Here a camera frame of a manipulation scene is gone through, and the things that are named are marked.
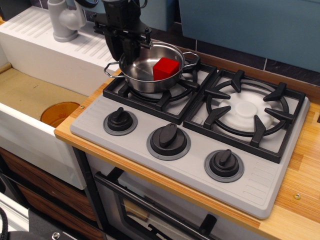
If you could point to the black oven door handle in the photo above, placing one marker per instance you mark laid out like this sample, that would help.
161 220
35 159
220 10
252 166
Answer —
111 182

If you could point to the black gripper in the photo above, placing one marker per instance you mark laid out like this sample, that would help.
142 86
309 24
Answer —
123 30

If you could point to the black stove knob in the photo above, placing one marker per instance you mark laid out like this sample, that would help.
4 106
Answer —
224 166
120 122
168 143

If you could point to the black burner grate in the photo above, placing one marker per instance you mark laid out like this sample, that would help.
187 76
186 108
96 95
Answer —
166 108
268 143

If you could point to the stainless steel pan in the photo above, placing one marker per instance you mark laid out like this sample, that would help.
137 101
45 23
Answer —
139 74

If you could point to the left black stove knob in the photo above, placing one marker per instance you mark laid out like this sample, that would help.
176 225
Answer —
120 122

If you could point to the oven door with window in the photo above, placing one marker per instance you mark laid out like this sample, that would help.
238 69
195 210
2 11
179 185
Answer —
142 225

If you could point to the black right burner grate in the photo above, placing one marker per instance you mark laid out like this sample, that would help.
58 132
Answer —
268 143

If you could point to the middle black stove knob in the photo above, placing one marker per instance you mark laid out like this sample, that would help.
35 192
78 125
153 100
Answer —
168 143

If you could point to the white toy sink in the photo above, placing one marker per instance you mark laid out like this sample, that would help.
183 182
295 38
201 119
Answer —
38 72

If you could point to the grey toy faucet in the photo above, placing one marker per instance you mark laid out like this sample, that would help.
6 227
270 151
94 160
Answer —
65 22

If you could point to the red cube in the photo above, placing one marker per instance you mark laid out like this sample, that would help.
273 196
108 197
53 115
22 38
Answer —
165 68

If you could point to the orange plastic plate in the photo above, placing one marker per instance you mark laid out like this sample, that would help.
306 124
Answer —
57 113

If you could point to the right black stove knob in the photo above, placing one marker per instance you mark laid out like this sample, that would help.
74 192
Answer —
224 166

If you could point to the black left burner grate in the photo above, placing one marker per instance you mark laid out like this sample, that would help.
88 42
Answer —
166 108

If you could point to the grey toy stove top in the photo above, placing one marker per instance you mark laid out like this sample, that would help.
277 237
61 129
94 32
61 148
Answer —
254 193

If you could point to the wooden drawer front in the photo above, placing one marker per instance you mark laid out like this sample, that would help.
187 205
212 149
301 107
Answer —
56 200

